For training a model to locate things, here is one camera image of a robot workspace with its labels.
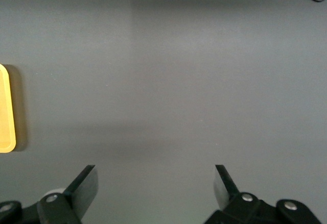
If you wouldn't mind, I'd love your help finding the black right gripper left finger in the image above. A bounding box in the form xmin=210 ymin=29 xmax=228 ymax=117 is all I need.
xmin=0 ymin=164 xmax=99 ymax=224

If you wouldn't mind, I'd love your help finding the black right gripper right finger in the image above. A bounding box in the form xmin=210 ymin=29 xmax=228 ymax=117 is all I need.
xmin=204 ymin=164 xmax=320 ymax=224

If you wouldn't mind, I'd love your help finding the yellow rectangular plastic tray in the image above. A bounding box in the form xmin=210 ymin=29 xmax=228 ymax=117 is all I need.
xmin=0 ymin=63 xmax=17 ymax=154

